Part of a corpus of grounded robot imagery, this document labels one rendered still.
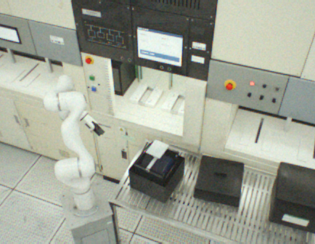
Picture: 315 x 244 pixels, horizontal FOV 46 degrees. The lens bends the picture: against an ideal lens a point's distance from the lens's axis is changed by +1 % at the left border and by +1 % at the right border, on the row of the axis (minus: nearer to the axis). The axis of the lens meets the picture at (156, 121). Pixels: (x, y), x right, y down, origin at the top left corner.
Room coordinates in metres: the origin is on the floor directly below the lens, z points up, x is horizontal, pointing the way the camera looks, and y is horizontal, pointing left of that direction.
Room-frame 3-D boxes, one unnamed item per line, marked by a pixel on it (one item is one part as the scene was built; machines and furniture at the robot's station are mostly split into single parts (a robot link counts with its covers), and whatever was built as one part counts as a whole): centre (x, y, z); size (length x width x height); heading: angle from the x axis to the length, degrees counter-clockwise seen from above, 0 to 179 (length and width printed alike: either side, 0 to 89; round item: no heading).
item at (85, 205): (1.33, 0.46, 0.85); 0.19 x 0.19 x 0.18
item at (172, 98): (2.14, -0.17, 0.89); 0.22 x 0.21 x 0.04; 158
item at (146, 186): (1.51, 0.00, 0.85); 0.28 x 0.28 x 0.17; 60
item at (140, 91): (2.24, 0.08, 0.89); 0.22 x 0.21 x 0.04; 158
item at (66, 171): (1.32, 0.49, 1.07); 0.19 x 0.12 x 0.24; 100
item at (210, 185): (1.47, -0.41, 0.83); 0.29 x 0.29 x 0.13; 75
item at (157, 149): (1.51, 0.00, 0.93); 0.24 x 0.20 x 0.32; 150
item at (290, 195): (1.28, -0.85, 0.89); 0.29 x 0.29 x 0.25; 72
